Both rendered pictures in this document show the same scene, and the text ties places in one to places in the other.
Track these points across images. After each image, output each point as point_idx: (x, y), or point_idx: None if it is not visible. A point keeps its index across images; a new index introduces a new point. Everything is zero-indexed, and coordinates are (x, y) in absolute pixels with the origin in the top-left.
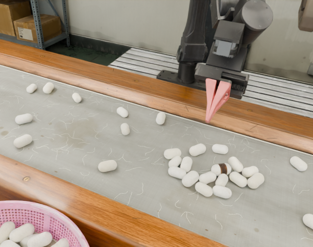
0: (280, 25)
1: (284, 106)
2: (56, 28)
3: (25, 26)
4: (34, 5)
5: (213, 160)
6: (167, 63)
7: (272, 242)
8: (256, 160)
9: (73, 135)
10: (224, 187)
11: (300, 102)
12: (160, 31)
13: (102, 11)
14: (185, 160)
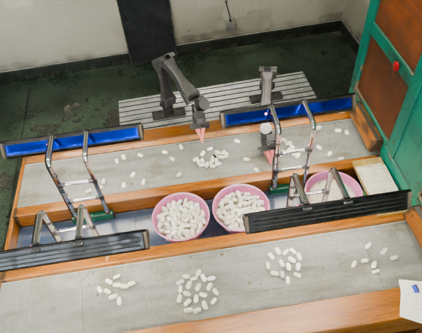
0: (189, 0)
1: (223, 106)
2: None
3: None
4: None
5: (209, 154)
6: (149, 104)
7: (237, 170)
8: (223, 147)
9: (156, 171)
10: (218, 162)
11: (229, 98)
12: (84, 39)
13: (12, 41)
14: (201, 159)
